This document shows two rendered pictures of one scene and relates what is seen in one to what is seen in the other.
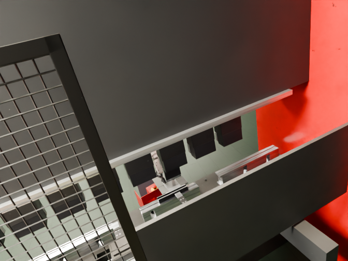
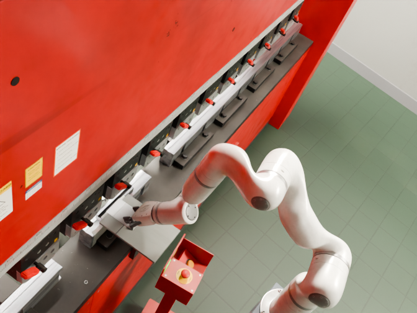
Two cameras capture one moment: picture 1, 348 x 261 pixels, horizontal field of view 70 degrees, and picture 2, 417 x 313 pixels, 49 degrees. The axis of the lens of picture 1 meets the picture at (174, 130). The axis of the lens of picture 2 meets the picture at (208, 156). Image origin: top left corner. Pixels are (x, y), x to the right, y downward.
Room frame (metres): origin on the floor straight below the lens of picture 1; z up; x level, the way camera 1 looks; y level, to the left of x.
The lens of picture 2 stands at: (2.01, -0.65, 2.55)
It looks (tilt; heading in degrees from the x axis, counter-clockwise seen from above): 46 degrees down; 122
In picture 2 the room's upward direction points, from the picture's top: 24 degrees clockwise
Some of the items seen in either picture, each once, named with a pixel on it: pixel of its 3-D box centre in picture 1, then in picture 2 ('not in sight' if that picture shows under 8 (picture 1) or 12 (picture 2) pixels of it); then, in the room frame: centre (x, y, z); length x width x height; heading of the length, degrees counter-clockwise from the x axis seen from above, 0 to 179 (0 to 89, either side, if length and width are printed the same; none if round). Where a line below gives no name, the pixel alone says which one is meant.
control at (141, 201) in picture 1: (151, 194); (185, 269); (1.57, 0.29, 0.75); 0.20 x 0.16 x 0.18; 115
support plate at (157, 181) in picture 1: (167, 178); (140, 226); (1.39, 0.12, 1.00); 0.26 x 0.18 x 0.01; 19
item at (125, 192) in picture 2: (172, 193); (115, 202); (1.24, 0.10, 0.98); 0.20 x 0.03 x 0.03; 109
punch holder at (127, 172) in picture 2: (171, 153); (116, 169); (1.26, 0.05, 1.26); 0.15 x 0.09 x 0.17; 109
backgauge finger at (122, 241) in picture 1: (119, 237); not in sight; (0.96, 0.40, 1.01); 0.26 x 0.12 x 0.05; 19
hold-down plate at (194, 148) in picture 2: not in sight; (194, 148); (1.11, 0.66, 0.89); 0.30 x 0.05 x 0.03; 109
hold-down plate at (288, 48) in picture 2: not in sight; (285, 52); (0.72, 1.80, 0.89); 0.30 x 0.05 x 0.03; 109
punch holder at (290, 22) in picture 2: not in sight; (288, 13); (0.74, 1.56, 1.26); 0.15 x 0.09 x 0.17; 109
